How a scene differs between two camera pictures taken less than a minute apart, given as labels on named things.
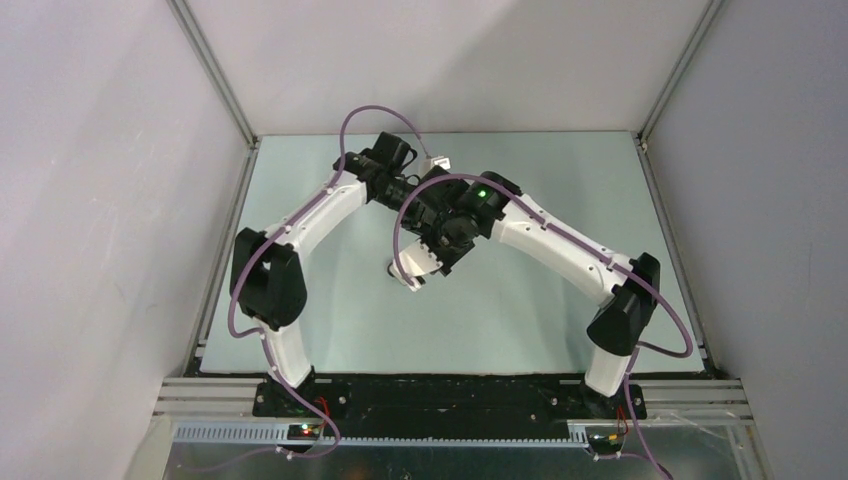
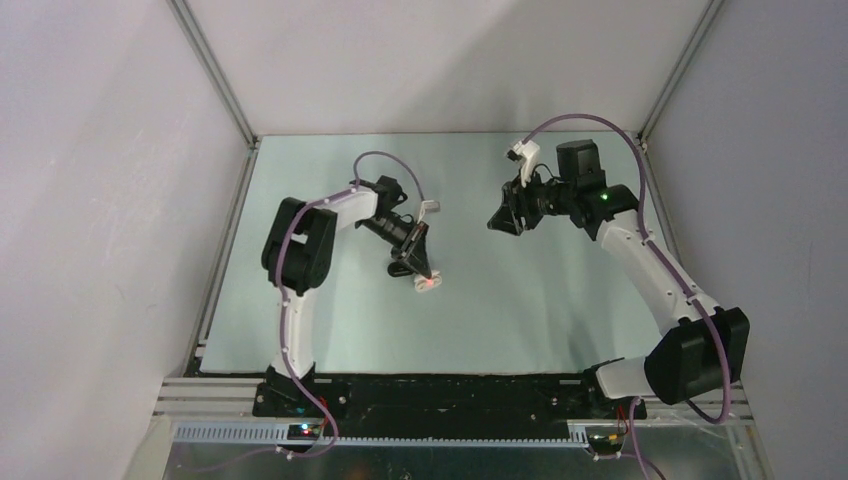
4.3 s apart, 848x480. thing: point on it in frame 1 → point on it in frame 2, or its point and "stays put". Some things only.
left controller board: x=309 y=432 stays put
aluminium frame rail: x=679 y=413 stays put
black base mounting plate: x=447 y=406 stays put
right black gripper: x=448 y=262 → x=515 y=203
